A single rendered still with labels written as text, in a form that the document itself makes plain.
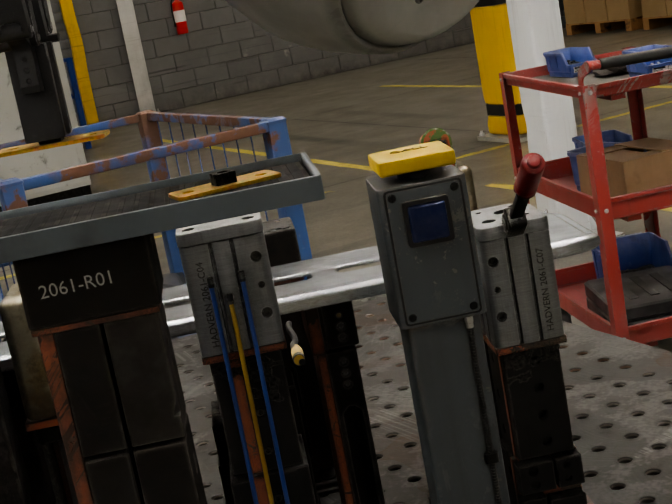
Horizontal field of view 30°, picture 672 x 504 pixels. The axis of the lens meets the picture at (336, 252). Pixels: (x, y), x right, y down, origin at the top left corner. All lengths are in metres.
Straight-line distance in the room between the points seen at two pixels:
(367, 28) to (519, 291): 0.76
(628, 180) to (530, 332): 2.31
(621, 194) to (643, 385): 1.79
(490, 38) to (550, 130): 3.23
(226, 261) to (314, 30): 0.70
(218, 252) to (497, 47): 7.38
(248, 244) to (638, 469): 0.59
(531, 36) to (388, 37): 4.85
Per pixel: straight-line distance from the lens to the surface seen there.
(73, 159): 9.55
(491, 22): 8.45
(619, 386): 1.76
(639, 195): 3.43
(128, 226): 0.91
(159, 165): 4.55
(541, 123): 5.32
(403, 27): 0.42
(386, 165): 0.95
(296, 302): 1.24
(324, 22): 0.41
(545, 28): 5.30
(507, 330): 1.16
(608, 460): 1.52
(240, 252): 1.11
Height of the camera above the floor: 1.30
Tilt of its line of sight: 12 degrees down
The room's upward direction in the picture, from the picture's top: 11 degrees counter-clockwise
